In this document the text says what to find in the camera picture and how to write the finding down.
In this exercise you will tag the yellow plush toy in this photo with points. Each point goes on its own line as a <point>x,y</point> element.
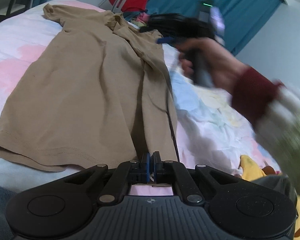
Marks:
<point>267,177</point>

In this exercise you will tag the blue curtain right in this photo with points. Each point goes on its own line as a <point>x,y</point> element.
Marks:
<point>243,18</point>

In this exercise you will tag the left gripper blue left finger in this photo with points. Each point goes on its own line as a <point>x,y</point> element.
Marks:
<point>145,168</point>

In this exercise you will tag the pink garment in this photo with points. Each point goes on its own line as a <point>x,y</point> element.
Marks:
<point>143,17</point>

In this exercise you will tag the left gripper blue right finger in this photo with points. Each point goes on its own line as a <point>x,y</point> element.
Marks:
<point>157,167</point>

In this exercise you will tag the person right hand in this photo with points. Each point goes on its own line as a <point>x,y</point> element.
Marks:
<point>224,68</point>

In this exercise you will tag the tan printed t-shirt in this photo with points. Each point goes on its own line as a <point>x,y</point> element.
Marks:
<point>99,93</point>

